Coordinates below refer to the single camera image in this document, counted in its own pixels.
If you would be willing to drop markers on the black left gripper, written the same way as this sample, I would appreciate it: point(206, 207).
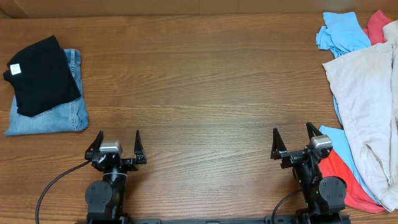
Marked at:
point(132, 165)

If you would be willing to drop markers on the black folded garment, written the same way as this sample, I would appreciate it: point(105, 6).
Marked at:
point(41, 77)

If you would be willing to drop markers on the light blue t-shirt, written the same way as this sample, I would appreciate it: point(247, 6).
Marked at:
point(343, 34)

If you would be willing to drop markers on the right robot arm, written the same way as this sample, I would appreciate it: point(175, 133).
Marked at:
point(324, 196)

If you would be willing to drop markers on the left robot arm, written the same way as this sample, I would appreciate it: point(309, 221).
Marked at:
point(105, 198)

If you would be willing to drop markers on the beige cotton shorts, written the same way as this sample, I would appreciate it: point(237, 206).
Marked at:
point(364, 83)

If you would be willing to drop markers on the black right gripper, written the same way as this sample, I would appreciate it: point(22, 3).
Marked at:
point(293, 156)

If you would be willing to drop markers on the folded blue jeans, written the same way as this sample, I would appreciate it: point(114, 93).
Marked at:
point(71, 116)

